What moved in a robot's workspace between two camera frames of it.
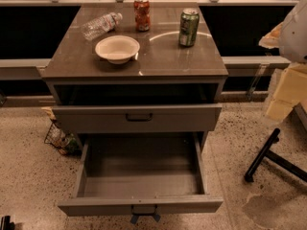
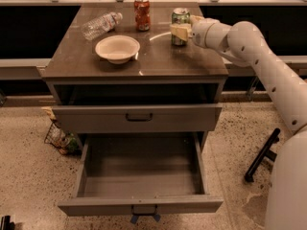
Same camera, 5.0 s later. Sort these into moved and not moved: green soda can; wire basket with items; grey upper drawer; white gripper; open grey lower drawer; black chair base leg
Moved: green soda can; white gripper
Not moved: open grey lower drawer; black chair base leg; wire basket with items; grey upper drawer
